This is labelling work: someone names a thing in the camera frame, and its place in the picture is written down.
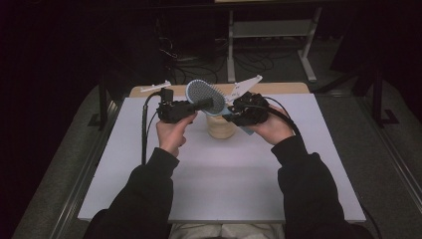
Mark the person's right hand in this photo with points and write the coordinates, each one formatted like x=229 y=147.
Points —
x=273 y=127

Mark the person's legs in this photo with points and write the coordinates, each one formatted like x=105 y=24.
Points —
x=225 y=231

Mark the cream ribbed round holder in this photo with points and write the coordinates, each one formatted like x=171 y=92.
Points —
x=220 y=127

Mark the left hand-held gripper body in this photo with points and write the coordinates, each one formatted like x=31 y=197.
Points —
x=172 y=109

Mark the light blue hairbrush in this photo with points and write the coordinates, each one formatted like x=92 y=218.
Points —
x=204 y=94

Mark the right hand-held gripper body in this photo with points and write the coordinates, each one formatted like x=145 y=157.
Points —
x=250 y=104

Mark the dark metal floor stand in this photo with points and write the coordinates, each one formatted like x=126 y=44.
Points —
x=381 y=99
x=99 y=109

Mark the person's left hand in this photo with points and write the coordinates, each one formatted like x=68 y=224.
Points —
x=172 y=132

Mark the grey metal stand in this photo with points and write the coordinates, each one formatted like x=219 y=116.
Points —
x=272 y=30

